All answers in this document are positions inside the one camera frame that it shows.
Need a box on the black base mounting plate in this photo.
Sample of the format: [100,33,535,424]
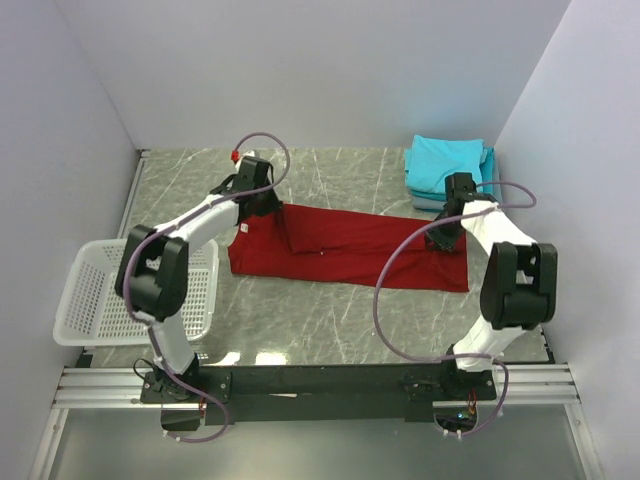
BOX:
[140,361,497,425]

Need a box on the grey folded t-shirt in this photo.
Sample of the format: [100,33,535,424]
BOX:
[411,159,502,212]

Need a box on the aluminium frame rail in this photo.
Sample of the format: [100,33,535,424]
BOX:
[53,364,581,409]

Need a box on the teal folded t-shirt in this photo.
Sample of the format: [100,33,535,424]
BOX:
[404,137,499,211]

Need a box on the red t-shirt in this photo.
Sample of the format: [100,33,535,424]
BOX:
[228,204,469,293]

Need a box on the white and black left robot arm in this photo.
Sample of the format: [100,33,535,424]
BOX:
[115,155,282,402]

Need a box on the white plastic laundry basket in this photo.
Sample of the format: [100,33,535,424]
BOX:
[53,239,219,347]

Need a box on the light blue folded t-shirt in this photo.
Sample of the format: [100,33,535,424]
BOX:
[404,135,491,198]

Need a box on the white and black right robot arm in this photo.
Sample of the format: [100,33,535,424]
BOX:
[425,172,558,399]

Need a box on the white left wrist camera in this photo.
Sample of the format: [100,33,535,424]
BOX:
[231,150,257,166]

